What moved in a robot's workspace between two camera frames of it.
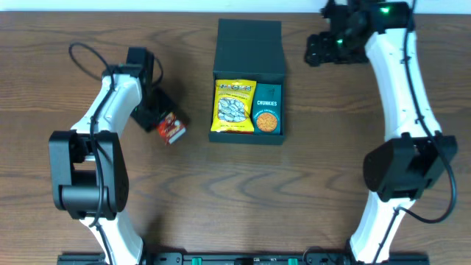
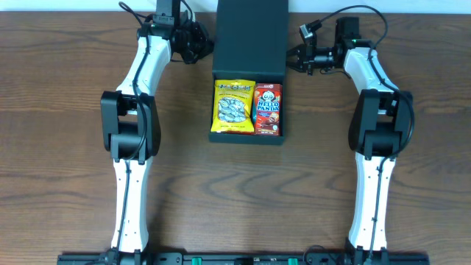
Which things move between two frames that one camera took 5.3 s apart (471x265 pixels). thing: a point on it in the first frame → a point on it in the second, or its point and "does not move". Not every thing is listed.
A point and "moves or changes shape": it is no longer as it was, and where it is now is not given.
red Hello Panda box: [170, 128] → [268, 109]
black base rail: [243, 258] does not move
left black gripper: [149, 123] → [204, 47]
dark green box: [249, 49] moves or changes shape
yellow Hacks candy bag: [233, 107] does not move
